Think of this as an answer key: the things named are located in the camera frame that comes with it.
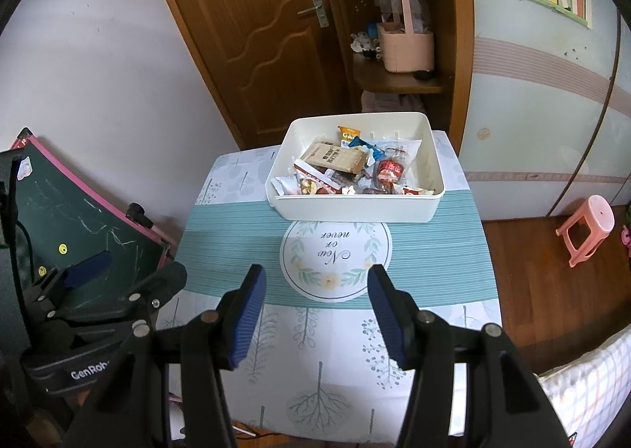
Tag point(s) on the white plastic storage box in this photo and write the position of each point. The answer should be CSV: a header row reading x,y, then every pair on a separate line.
x,y
360,209

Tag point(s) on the red and white cookie packet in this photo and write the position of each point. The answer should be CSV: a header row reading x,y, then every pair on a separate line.
x,y
414,190

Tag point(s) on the red label clear snack packet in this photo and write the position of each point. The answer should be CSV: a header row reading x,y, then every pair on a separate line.
x,y
389,171

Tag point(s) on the orange and yellow snack packet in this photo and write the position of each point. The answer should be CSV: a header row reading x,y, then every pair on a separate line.
x,y
349,134

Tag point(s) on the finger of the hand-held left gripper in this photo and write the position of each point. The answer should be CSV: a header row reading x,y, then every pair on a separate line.
x,y
170,283
86,270

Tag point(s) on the pink basket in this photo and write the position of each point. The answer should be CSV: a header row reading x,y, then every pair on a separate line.
x,y
406,48

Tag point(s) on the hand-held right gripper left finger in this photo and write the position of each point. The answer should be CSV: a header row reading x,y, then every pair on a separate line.
x,y
246,320

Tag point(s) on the clear mixed nuts packet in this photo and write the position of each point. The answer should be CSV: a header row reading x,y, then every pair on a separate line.
x,y
377,189

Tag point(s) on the green chalkboard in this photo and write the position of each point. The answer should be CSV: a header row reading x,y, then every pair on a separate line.
x,y
64,211

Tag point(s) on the small blue snack packet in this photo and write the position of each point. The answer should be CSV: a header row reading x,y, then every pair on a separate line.
x,y
367,147

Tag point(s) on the black clamp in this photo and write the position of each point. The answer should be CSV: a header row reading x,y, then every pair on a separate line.
x,y
139,214

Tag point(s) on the wooden corner shelf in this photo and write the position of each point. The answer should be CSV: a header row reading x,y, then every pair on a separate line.
x,y
443,34

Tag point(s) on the white snack packet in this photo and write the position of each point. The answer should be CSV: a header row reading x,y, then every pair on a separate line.
x,y
283,184

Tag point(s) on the red packet with figure print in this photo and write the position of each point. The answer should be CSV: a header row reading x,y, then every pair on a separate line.
x,y
315,179

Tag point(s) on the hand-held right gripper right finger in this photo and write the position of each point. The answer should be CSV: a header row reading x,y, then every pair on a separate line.
x,y
389,320

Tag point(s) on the checked cloth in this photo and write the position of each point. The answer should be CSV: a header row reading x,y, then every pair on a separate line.
x,y
591,394

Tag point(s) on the patterned tablecloth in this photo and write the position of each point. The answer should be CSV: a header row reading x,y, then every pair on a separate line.
x,y
236,236

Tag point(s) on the pink plastic stool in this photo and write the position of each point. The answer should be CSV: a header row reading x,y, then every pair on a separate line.
x,y
586,226

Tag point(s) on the pink toy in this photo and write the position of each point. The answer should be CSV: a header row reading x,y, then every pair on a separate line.
x,y
626,236

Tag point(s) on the pale green wardrobe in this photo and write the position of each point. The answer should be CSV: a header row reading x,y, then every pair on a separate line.
x,y
532,108

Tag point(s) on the beige cracker packet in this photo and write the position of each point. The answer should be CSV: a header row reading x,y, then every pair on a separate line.
x,y
335,157

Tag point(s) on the translucent white labelled packet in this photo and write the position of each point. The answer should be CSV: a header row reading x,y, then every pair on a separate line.
x,y
404,146

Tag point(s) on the black and white toy figures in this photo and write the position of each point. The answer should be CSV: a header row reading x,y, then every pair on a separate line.
x,y
364,43

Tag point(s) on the brown patterned snack packet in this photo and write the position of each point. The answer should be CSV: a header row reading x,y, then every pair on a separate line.
x,y
345,177

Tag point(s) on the wooden door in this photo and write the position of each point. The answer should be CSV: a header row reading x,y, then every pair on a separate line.
x,y
236,34

